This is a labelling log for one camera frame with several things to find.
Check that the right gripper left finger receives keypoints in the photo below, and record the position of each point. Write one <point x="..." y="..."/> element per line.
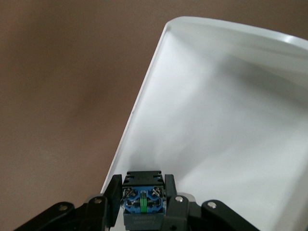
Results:
<point x="96" y="216"/>

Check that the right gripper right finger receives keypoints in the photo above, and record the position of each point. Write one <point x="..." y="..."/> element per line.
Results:
<point x="183" y="216"/>

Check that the orange push button switch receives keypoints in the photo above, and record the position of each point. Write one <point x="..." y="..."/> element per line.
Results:
<point x="142" y="190"/>

